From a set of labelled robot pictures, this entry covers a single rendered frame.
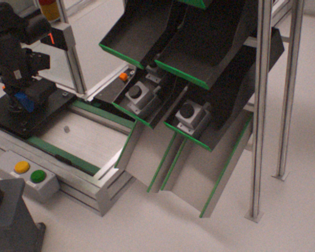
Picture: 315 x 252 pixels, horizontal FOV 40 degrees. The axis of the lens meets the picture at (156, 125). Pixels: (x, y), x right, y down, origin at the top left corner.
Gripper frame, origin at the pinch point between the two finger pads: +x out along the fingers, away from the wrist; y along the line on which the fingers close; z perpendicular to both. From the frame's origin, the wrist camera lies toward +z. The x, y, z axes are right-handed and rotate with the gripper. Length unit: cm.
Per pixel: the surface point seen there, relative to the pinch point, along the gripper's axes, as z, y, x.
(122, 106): 13.8, -16.8, 5.3
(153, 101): 14.9, -25.8, 1.3
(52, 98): 26.2, 29.1, 27.5
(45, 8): 29.4, 22.8, -5.5
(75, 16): 91, 84, 38
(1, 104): 15, 44, 28
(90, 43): 74, 58, 38
